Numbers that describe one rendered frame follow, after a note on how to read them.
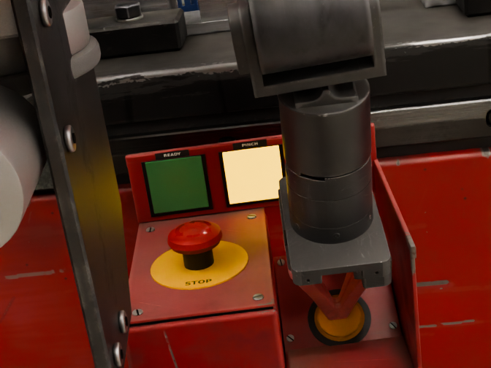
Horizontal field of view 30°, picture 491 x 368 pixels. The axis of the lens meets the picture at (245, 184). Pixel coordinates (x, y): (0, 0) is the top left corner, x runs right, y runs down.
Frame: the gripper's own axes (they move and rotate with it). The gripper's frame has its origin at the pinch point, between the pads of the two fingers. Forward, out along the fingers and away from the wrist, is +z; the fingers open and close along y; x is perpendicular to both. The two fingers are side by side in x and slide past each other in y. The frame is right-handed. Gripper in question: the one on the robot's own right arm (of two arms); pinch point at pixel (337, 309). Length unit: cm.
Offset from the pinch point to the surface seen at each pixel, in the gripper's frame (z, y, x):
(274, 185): -4.7, 9.8, 3.5
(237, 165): -6.8, 10.3, 6.2
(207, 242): -7.8, 0.4, 8.7
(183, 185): -5.6, 10.0, 10.8
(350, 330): 1.3, -1.1, -0.8
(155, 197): -4.9, 9.9, 13.1
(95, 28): -10.1, 30.1, 18.4
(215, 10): -8.3, 34.3, 7.0
